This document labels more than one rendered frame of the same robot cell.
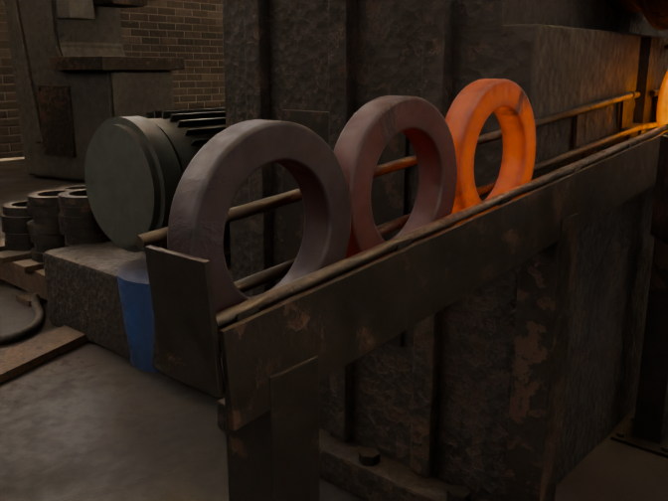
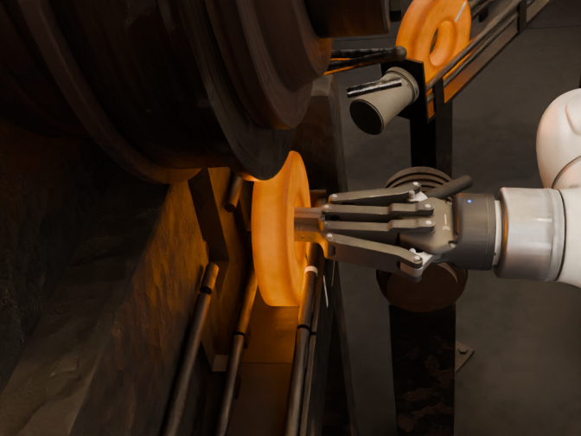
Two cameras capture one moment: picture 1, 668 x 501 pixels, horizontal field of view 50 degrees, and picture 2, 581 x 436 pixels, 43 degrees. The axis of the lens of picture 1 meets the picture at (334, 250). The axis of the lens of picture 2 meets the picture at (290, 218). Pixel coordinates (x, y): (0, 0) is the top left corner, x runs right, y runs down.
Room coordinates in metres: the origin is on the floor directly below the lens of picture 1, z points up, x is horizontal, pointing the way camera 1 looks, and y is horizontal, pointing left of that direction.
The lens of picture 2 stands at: (0.92, -0.41, 1.21)
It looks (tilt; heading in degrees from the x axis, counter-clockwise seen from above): 38 degrees down; 332
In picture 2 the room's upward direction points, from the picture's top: 9 degrees counter-clockwise
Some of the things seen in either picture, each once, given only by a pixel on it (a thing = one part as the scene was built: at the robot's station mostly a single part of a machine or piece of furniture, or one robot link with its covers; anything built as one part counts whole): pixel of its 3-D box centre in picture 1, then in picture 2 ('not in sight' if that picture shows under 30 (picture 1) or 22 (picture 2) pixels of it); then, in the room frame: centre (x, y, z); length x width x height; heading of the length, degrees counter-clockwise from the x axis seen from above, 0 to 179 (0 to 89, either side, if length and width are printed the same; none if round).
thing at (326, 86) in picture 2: not in sight; (300, 163); (1.60, -0.80, 0.68); 0.11 x 0.08 x 0.24; 49
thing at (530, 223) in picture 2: not in sight; (521, 234); (1.29, -0.86, 0.73); 0.09 x 0.06 x 0.09; 139
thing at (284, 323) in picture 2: not in sight; (290, 296); (1.43, -0.67, 0.66); 0.19 x 0.07 x 0.01; 139
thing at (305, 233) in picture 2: not in sight; (310, 239); (1.41, -0.69, 0.74); 0.05 x 0.03 x 0.01; 49
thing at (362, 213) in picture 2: not in sight; (376, 219); (1.39, -0.76, 0.74); 0.11 x 0.01 x 0.04; 48
